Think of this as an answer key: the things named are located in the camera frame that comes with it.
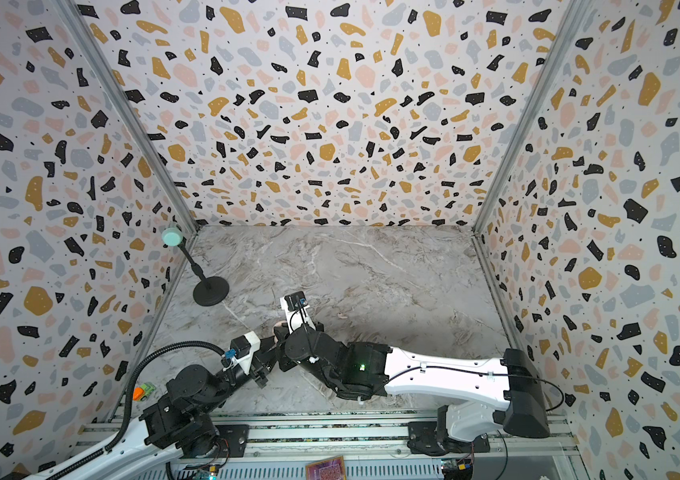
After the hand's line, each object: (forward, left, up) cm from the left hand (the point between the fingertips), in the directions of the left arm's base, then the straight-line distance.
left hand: (286, 336), depth 67 cm
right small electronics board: (-24, -39, -24) cm, 52 cm away
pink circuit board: (-23, -9, -21) cm, 33 cm away
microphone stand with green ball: (+26, +33, -22) cm, 48 cm away
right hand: (-1, +2, +5) cm, 5 cm away
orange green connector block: (-5, +41, -21) cm, 46 cm away
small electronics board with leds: (-23, +19, -24) cm, 38 cm away
